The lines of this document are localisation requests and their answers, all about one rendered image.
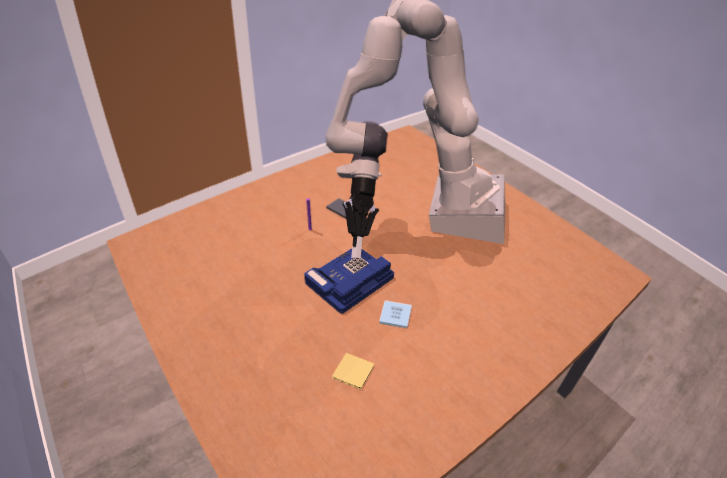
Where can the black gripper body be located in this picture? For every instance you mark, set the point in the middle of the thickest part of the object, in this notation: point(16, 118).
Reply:
point(362, 188)

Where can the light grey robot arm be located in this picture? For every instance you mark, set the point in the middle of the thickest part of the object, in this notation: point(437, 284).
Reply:
point(463, 185)

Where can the yellow sticky note pad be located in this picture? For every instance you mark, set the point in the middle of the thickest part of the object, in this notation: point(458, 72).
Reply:
point(353, 371)

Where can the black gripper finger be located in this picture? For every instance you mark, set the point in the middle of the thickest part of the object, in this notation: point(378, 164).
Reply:
point(354, 225)
point(366, 222)

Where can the dark navy phone handset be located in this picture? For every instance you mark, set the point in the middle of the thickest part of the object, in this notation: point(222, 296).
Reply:
point(353, 284)

